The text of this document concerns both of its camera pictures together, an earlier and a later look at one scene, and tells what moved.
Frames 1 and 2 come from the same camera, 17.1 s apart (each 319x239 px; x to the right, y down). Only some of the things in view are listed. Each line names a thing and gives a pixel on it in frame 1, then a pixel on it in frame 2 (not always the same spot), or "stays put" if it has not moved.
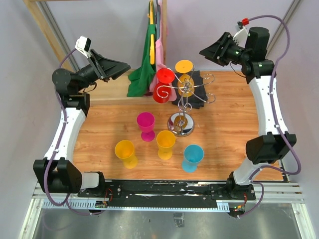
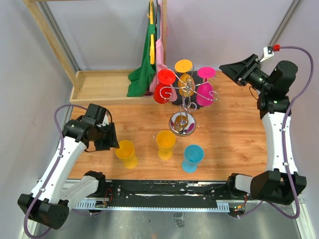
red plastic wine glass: x=162 y=90 stays put
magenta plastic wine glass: x=145 y=122 to x=204 y=94
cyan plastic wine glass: x=193 y=154 stays put
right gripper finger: x=216 y=51 to x=239 y=71
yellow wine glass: x=185 y=84 stays put
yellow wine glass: x=124 y=149 stays put
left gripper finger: x=110 y=67 to x=110 y=140
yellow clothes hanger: x=152 y=50 stays put
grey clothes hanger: x=157 y=7 stays put
